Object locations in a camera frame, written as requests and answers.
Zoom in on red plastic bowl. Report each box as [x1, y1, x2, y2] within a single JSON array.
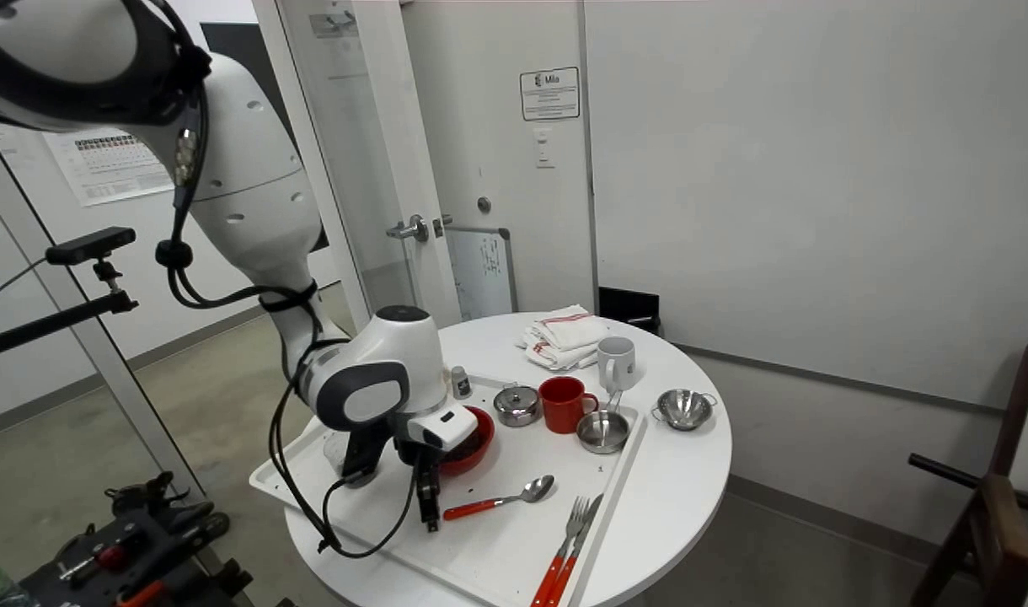
[[439, 408, 495, 475]]

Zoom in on black camera stand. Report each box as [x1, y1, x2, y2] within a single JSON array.
[[0, 121, 206, 499]]

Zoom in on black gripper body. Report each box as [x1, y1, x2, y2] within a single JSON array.
[[399, 406, 478, 457]]

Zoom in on white round table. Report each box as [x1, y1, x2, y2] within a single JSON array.
[[281, 311, 736, 607]]

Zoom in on red handled fork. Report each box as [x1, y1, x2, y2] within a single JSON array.
[[531, 496, 589, 607]]

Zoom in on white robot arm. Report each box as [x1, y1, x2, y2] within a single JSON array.
[[0, 0, 477, 522]]

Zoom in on black box by wall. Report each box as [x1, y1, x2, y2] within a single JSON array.
[[597, 286, 661, 334]]

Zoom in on red mug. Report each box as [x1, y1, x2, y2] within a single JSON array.
[[539, 379, 597, 434]]

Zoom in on white grey mug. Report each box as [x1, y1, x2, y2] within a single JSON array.
[[597, 338, 637, 396]]

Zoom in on white plastic tray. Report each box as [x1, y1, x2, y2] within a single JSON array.
[[249, 385, 652, 607]]

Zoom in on white red striped cloth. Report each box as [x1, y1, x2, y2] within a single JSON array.
[[519, 304, 608, 371]]

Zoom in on small grey shaker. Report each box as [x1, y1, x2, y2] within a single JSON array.
[[448, 365, 472, 399]]

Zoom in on black tool pile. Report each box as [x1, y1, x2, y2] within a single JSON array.
[[16, 474, 253, 607]]

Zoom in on small steel bowl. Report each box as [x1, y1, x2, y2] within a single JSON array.
[[653, 389, 714, 433]]

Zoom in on wooden chair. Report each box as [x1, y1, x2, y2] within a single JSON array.
[[912, 347, 1028, 607]]

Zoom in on steel dish under mug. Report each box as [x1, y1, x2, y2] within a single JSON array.
[[577, 413, 632, 457]]

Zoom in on white door sign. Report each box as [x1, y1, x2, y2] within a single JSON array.
[[519, 67, 580, 121]]

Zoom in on door lever handle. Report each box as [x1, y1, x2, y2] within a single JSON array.
[[385, 216, 431, 242]]

